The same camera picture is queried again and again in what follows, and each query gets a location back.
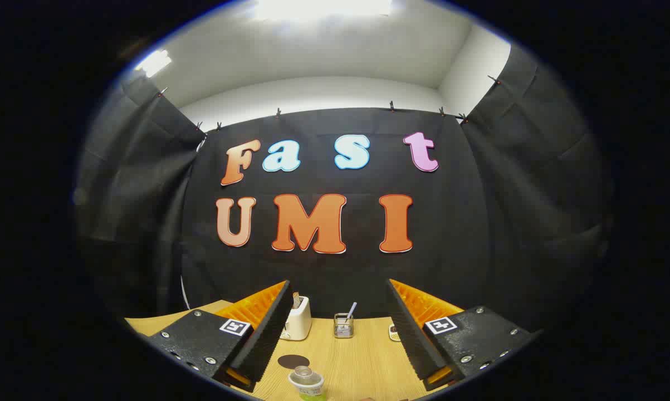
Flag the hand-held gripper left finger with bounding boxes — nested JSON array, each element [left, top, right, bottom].
[[145, 280, 295, 393]]

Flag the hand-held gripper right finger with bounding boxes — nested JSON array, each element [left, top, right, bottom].
[[386, 278, 541, 392]]

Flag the clear juice bottle white label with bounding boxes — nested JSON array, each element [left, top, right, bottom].
[[288, 366, 327, 401]]

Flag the white toaster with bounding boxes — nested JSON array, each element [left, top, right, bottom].
[[280, 294, 312, 341]]

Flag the wooden table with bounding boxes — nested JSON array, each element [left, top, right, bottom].
[[124, 300, 463, 401]]

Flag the ceiling light panel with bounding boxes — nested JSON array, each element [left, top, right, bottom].
[[136, 49, 172, 77]]

